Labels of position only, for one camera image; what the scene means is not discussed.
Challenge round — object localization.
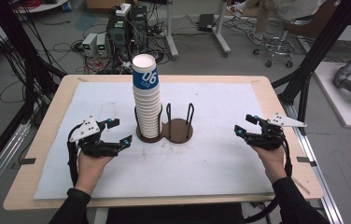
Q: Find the white platform board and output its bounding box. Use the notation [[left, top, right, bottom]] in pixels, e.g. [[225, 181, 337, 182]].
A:
[[311, 61, 351, 131]]

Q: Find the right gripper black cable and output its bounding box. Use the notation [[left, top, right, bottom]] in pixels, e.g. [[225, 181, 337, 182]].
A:
[[244, 136, 294, 224]]

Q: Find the dark brown wire cup holder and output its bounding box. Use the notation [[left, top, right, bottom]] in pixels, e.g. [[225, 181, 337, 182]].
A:
[[133, 102, 196, 145]]

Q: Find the black metal frame post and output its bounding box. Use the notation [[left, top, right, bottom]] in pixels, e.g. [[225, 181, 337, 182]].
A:
[[271, 0, 351, 135]]

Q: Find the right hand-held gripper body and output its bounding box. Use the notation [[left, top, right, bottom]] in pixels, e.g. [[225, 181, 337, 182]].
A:
[[245, 113, 308, 151]]

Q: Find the white power strip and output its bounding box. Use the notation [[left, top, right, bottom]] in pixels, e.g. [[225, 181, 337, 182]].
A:
[[115, 2, 133, 18]]

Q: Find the white power supply unit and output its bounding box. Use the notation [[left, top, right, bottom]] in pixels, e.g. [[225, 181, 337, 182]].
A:
[[81, 32, 99, 58], [95, 33, 109, 58]]

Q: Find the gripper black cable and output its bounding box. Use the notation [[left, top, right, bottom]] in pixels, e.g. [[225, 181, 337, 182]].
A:
[[66, 123, 83, 189], [244, 136, 294, 224]]

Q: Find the black computer tower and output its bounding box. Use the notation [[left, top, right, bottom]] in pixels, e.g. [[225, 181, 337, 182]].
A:
[[129, 5, 149, 52], [105, 12, 132, 62]]

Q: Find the black box on floor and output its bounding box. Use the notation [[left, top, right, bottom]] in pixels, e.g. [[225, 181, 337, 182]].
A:
[[197, 13, 216, 33]]

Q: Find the white foam mat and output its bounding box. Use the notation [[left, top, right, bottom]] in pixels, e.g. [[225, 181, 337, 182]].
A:
[[33, 81, 275, 201]]

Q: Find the white desk leg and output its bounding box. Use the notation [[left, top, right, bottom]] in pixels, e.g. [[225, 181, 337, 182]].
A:
[[163, 0, 180, 61], [212, 0, 232, 58]]

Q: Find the stack of white paper cups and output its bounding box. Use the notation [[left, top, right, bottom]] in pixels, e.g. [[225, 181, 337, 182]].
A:
[[133, 86, 163, 140]]

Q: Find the person's left hand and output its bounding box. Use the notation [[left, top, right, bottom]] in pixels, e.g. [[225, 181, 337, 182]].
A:
[[74, 151, 115, 196]]

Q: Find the person's right hand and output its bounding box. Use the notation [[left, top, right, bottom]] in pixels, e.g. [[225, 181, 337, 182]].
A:
[[250, 145, 288, 185]]

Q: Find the metal stool with casters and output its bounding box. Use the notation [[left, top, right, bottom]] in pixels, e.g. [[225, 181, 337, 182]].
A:
[[252, 15, 314, 69]]

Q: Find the black tape strip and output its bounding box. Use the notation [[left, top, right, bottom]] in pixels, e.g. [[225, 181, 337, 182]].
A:
[[296, 156, 318, 168], [10, 157, 37, 171]]

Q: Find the white round table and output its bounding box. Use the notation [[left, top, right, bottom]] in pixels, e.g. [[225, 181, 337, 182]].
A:
[[14, 0, 71, 14]]

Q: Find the tangle of floor cables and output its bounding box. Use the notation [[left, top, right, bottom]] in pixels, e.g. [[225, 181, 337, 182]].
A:
[[0, 12, 198, 105]]

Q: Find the thin wooden stick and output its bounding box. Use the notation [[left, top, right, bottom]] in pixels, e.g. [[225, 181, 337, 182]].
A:
[[292, 176, 312, 196]]

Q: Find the black metal frame with cables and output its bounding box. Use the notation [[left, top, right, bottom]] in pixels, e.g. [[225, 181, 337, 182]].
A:
[[0, 0, 68, 188]]

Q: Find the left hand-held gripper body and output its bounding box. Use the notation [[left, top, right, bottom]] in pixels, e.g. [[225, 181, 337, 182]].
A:
[[66, 116, 119, 158]]

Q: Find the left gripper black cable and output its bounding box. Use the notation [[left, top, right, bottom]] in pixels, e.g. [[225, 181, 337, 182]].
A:
[[66, 123, 83, 189]]

